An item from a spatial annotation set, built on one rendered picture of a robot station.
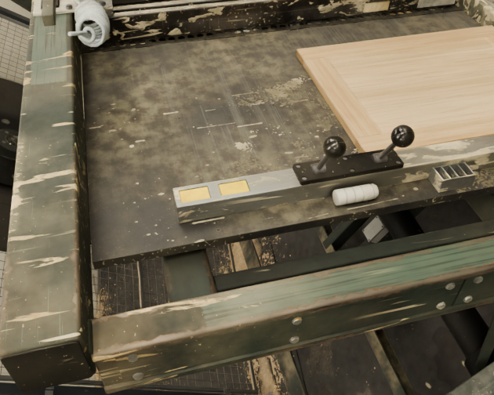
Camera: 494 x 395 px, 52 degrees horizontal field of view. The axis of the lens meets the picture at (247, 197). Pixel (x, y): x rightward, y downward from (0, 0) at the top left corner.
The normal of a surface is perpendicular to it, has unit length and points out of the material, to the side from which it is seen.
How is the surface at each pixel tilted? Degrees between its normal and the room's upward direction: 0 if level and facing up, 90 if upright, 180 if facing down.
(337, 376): 0
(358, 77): 57
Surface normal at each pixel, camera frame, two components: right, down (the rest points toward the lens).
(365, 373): -0.81, -0.25
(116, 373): 0.25, 0.68
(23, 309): 0.00, -0.71
